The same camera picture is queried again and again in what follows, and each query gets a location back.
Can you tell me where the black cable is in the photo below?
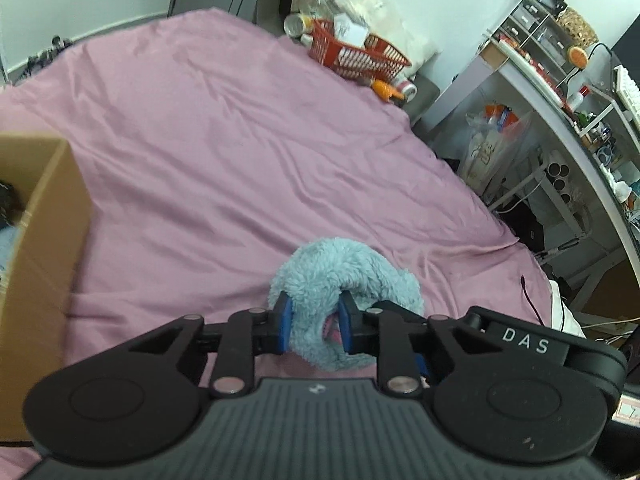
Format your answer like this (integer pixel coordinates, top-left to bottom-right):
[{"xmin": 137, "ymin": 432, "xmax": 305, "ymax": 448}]
[{"xmin": 519, "ymin": 275, "xmax": 551, "ymax": 328}]

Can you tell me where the white desk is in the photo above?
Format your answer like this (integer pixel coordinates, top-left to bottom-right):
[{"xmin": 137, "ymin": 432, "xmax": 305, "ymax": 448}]
[{"xmin": 429, "ymin": 39, "xmax": 640, "ymax": 311}]

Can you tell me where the black knitted patch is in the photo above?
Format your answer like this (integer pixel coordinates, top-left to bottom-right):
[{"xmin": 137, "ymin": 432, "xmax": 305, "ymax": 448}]
[{"xmin": 0, "ymin": 181, "xmax": 21, "ymax": 229}]

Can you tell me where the cardboard box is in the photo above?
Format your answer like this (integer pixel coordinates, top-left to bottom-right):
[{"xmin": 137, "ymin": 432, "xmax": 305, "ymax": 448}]
[{"xmin": 1, "ymin": 132, "xmax": 92, "ymax": 442}]

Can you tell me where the red plastic basket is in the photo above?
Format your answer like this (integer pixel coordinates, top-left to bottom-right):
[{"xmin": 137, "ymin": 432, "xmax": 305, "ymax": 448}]
[{"xmin": 309, "ymin": 20, "xmax": 411, "ymax": 82}]

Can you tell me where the plastic shopping bag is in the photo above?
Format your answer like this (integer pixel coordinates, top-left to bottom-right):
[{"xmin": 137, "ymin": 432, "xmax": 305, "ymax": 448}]
[{"xmin": 457, "ymin": 103, "xmax": 533, "ymax": 197}]

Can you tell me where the orange bottle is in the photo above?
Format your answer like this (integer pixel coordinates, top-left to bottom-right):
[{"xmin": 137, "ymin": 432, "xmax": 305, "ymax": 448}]
[{"xmin": 370, "ymin": 79, "xmax": 406, "ymax": 102}]

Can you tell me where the grey drawer organizer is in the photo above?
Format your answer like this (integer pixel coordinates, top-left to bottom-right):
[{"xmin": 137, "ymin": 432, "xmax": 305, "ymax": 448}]
[{"xmin": 492, "ymin": 0, "xmax": 575, "ymax": 84}]

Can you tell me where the pink bed sheet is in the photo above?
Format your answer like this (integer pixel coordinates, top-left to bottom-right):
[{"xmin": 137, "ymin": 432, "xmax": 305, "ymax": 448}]
[{"xmin": 1, "ymin": 10, "xmax": 552, "ymax": 363}]

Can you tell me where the white keyboard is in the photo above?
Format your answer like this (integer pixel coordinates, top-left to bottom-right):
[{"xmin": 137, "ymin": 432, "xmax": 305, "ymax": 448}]
[{"xmin": 614, "ymin": 65, "xmax": 640, "ymax": 128}]

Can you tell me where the pair of grey sneakers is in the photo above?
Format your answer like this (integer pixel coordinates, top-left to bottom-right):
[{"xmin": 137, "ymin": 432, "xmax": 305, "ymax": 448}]
[{"xmin": 24, "ymin": 36, "xmax": 74, "ymax": 75}]

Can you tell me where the blue plush paw slipper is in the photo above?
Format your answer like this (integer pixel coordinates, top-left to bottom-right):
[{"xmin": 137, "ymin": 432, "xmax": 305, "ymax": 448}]
[{"xmin": 268, "ymin": 237, "xmax": 424, "ymax": 373}]

